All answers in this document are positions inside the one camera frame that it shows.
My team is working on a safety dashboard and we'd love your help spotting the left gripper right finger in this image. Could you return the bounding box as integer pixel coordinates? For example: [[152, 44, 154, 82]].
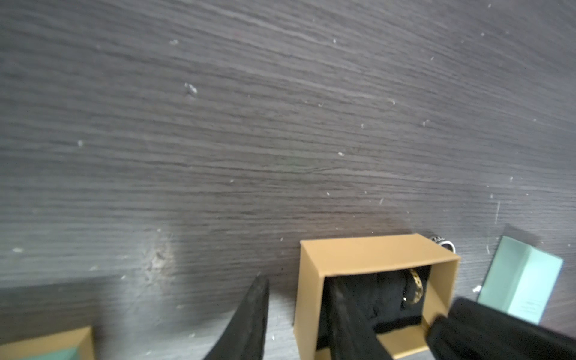
[[327, 278, 392, 359]]

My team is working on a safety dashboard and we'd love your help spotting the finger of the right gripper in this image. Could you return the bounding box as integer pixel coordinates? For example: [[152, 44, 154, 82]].
[[426, 298, 575, 359]]

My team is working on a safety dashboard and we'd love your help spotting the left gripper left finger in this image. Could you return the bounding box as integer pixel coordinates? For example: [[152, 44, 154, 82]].
[[205, 276, 270, 360]]

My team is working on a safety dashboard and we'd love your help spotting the gold chain ring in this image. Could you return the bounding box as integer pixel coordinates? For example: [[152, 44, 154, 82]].
[[401, 268, 425, 307]]

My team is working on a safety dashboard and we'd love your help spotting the mint green box lid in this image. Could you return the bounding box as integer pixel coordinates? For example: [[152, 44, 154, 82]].
[[478, 236, 563, 325]]

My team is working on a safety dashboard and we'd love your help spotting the tan ring box base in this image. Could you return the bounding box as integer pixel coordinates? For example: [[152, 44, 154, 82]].
[[294, 234, 461, 359]]

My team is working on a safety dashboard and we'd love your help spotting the silver wide ring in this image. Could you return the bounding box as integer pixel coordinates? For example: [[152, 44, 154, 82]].
[[428, 233, 458, 254]]

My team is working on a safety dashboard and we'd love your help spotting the mint green box left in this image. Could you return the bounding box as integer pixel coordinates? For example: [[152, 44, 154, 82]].
[[1, 327, 95, 359]]

